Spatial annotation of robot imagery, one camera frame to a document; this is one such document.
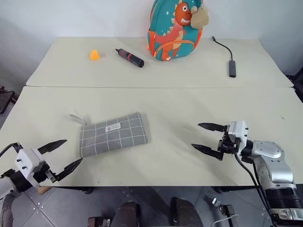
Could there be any teal dinosaur backpack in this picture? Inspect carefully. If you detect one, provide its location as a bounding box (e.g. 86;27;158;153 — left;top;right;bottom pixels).
146;0;205;62

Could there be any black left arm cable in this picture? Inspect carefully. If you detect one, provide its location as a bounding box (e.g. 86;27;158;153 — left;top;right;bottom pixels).
0;142;24;158

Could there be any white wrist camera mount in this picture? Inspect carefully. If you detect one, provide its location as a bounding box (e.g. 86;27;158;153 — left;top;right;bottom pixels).
14;148;45;187
227;120;249;154

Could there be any beige plush toy pendant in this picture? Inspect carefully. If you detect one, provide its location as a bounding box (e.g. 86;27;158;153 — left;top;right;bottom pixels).
190;4;211;28

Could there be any small orange yellow object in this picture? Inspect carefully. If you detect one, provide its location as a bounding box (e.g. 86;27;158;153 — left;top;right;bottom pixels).
89;49;101;61

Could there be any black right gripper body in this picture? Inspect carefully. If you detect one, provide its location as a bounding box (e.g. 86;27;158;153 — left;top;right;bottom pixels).
219;124;240;155

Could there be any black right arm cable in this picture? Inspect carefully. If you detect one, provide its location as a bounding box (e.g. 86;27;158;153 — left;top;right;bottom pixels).
233;151;273;216

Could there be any brown block on floor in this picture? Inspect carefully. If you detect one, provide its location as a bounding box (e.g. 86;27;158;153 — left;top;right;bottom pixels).
88;216;112;227

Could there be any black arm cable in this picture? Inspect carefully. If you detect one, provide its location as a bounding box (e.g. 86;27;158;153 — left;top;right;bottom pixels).
0;142;24;158
233;151;273;216

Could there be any black bulky object beside table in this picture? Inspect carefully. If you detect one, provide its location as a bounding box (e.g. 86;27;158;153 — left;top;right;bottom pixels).
285;74;303;105

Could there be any black stand beside table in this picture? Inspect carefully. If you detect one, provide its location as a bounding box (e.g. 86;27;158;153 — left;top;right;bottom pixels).
0;86;17;115

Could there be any black marker with red band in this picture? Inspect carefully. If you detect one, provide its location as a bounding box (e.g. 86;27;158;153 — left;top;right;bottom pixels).
115;48;145;69

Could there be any brown block with white cable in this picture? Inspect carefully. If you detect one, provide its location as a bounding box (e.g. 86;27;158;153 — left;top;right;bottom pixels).
213;205;240;227

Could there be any dark rounded shape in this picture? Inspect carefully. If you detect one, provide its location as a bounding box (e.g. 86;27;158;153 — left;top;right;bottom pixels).
170;197;197;227
111;201;140;227

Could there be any grey USB hub with cable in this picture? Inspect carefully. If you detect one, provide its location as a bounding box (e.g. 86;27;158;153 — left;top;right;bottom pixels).
211;35;238;78

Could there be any grey checked pencil pouch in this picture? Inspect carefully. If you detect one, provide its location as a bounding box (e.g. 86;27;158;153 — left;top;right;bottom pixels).
68;112;152;158

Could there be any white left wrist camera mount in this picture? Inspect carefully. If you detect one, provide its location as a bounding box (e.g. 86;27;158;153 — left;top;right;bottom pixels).
14;148;45;187

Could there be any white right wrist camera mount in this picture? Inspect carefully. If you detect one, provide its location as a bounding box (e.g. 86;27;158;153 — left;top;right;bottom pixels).
227;120;249;154

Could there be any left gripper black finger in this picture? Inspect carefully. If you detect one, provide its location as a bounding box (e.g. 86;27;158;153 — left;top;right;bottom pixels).
54;157;83;182
37;139;68;155

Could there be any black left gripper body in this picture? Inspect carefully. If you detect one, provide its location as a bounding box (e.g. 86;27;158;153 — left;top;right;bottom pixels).
33;162;58;183

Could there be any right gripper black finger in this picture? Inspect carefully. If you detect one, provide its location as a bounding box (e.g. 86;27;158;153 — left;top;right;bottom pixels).
191;143;224;161
197;122;225;132

